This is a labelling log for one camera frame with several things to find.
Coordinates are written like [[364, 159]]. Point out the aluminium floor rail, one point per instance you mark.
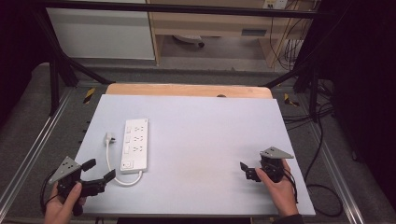
[[336, 174], [34, 146]]

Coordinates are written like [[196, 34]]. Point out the yellow black tape marker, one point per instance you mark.
[[89, 95], [290, 100]]

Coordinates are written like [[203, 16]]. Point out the office chair base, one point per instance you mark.
[[190, 39]]

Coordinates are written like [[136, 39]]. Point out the person's right hand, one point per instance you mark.
[[281, 194]]

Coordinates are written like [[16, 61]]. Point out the dark curtain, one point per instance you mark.
[[18, 46], [361, 77]]

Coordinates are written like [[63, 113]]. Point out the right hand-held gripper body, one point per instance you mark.
[[274, 166]]

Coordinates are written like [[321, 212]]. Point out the wooden desk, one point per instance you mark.
[[218, 21]]

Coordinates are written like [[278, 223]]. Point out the white cabinet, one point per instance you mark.
[[99, 34]]

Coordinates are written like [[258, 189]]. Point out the wooden board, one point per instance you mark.
[[186, 90]]

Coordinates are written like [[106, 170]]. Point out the white plug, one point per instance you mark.
[[109, 137]]

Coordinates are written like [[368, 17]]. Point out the black metal frame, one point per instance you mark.
[[174, 8]]

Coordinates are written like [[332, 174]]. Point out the person's dark right sleeve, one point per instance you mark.
[[289, 219]]

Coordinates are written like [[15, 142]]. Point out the white wall socket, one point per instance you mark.
[[275, 3]]

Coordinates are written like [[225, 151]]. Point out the person's left hand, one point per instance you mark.
[[59, 210]]

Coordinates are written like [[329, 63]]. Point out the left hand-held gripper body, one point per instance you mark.
[[67, 169]]

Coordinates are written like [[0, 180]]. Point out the white power strip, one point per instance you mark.
[[135, 146]]

